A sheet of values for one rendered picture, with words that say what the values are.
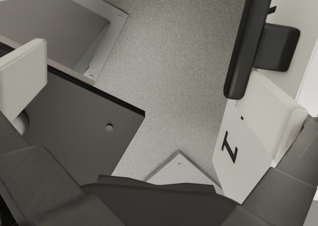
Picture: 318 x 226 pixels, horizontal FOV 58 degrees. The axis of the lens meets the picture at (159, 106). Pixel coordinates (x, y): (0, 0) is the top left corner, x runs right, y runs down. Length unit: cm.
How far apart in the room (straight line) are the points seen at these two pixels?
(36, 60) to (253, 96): 13
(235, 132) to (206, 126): 99
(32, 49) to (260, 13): 13
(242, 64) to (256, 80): 1
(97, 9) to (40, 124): 77
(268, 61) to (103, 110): 21
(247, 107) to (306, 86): 4
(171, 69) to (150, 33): 16
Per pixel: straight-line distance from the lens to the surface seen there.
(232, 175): 27
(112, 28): 108
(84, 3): 109
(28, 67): 17
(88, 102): 34
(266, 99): 17
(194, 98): 119
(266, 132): 16
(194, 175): 134
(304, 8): 20
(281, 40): 19
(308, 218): 78
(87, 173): 39
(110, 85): 116
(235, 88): 19
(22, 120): 35
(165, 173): 132
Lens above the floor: 108
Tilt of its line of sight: 66 degrees down
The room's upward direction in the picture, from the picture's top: 173 degrees clockwise
